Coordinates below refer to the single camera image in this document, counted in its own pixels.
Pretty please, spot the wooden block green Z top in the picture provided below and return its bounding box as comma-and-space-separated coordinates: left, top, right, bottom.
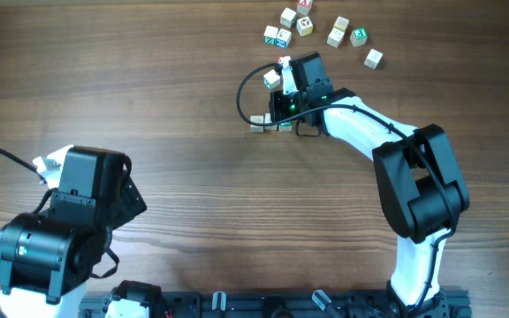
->
277, 121, 292, 132

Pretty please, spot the wooden block number 4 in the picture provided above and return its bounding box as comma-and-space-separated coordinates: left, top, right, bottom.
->
264, 113, 277, 131

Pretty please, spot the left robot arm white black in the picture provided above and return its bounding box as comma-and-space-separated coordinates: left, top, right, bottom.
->
0, 145, 147, 317

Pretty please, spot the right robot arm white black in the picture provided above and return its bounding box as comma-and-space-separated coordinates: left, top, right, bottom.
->
269, 52, 469, 317

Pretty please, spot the wooden block green Y side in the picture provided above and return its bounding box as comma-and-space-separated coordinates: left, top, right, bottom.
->
263, 70, 281, 90

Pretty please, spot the wooden block animal drawing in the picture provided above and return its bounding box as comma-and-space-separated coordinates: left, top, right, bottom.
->
327, 27, 345, 48

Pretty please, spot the wooden block blue 2 side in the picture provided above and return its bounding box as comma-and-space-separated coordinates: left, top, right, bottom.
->
276, 28, 292, 49

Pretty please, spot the wooden block soccer ball yellow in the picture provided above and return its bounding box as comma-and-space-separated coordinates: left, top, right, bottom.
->
296, 16, 313, 36

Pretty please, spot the plain wooden block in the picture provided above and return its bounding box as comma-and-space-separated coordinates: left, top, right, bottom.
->
364, 49, 384, 70

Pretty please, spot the wooden block green E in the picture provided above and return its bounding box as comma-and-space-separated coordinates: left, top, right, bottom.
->
350, 27, 368, 47

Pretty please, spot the wooden block green Z side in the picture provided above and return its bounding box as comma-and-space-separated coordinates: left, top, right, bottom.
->
263, 26, 279, 45

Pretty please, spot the wooden block yellow side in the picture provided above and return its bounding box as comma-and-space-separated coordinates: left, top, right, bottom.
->
333, 16, 350, 33

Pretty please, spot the wooden block red X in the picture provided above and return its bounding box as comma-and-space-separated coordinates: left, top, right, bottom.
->
296, 0, 313, 16

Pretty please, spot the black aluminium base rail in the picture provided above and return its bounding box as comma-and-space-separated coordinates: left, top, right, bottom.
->
77, 280, 472, 318

